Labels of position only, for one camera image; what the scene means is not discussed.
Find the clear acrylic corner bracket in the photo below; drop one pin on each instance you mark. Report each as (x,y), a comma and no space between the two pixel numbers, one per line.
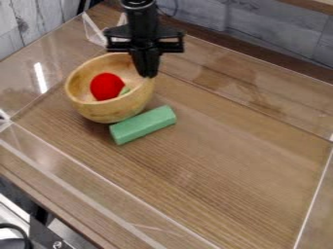
(94,33)

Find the green rectangular block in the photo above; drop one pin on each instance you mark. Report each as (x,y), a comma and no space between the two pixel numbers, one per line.
(144,124)

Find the wooden bowl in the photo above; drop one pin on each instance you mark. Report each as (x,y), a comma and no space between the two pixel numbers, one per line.
(113,110)

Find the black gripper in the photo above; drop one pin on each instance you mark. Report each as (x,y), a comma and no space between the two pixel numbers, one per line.
(165,40)

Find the red strawberry toy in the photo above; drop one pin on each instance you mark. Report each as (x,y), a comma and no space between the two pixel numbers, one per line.
(108,86)

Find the black metal table bracket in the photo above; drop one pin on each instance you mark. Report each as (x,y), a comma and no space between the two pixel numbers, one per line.
(43,238)

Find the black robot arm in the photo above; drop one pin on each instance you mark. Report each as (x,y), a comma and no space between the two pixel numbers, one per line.
(142,17)

